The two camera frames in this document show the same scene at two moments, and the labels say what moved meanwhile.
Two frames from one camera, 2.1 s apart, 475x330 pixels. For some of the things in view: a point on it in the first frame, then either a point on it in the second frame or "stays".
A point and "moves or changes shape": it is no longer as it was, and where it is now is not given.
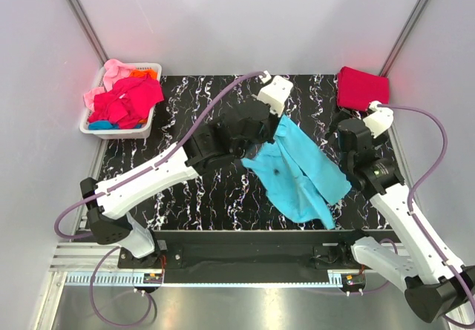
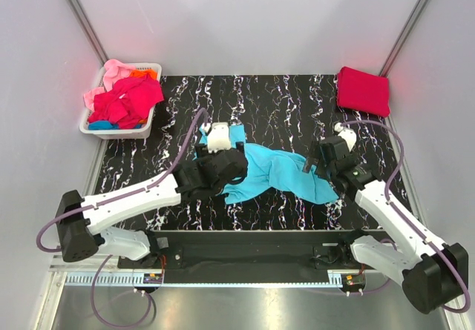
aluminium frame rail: x=88 y=256 stays
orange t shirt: x=142 y=73 stays
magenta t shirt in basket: x=128 y=101 stays
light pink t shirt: x=113 y=70 stays
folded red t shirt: x=356 y=89 stays
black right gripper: x=341 y=114 -> x=316 y=153
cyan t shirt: x=297 y=176 moves or changes shape
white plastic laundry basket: x=117 y=133 stays
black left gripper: x=274 y=122 -> x=202 y=152
